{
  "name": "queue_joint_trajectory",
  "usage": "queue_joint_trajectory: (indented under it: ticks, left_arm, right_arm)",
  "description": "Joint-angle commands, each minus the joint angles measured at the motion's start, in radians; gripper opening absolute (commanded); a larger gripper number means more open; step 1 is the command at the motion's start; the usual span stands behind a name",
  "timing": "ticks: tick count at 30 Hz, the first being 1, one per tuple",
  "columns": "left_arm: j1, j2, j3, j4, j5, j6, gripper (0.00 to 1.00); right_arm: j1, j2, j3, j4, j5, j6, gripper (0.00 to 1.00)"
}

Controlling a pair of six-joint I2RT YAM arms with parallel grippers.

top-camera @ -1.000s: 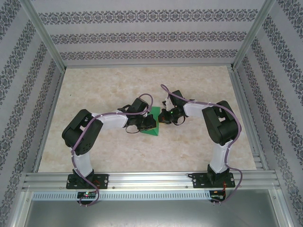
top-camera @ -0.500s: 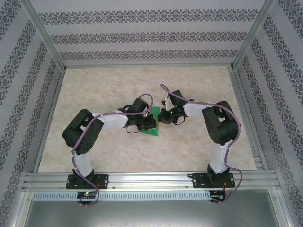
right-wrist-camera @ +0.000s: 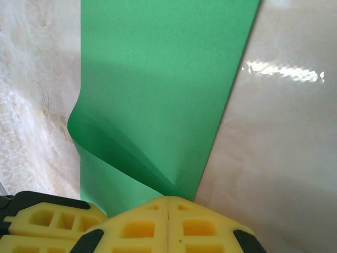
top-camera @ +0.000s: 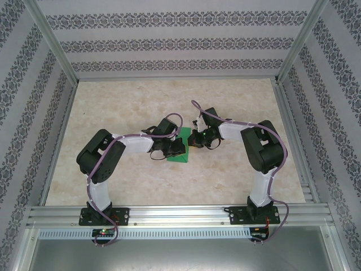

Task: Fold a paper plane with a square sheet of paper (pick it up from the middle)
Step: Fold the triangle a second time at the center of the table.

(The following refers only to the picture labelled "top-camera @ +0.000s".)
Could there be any aluminium frame post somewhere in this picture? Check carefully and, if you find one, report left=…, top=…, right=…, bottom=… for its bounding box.
left=24, top=0, right=80, bottom=84
left=275, top=0, right=330, bottom=84

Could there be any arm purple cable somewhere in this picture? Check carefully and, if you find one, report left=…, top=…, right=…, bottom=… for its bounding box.
left=86, top=112, right=186, bottom=248
left=191, top=99, right=290, bottom=245

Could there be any aluminium table side rail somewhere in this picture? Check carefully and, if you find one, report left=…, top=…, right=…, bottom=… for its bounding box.
left=275, top=81, right=321, bottom=204
left=38, top=81, right=78, bottom=207

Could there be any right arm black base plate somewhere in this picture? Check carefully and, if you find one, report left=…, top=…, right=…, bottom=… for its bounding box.
left=229, top=206, right=282, bottom=226

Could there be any aluminium mounting rail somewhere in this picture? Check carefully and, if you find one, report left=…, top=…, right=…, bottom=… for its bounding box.
left=27, top=203, right=336, bottom=228

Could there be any slotted grey cable duct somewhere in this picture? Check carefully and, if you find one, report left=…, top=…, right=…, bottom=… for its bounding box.
left=38, top=227, right=252, bottom=240

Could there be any green square paper sheet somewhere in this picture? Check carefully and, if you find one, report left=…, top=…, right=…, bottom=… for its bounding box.
left=166, top=126, right=191, bottom=164

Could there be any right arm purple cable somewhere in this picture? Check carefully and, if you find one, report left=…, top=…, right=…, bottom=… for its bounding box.
left=191, top=99, right=290, bottom=245

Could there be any aluminium frame crossbar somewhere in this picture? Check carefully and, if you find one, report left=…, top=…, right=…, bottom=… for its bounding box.
left=76, top=75, right=279, bottom=82

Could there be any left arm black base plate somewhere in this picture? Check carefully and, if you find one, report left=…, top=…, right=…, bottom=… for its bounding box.
left=80, top=207, right=131, bottom=226

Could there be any grey metal sheet panel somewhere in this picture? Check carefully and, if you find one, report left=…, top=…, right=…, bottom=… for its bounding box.
left=21, top=227, right=346, bottom=271

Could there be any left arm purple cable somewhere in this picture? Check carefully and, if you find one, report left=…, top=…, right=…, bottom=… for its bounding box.
left=86, top=112, right=186, bottom=248

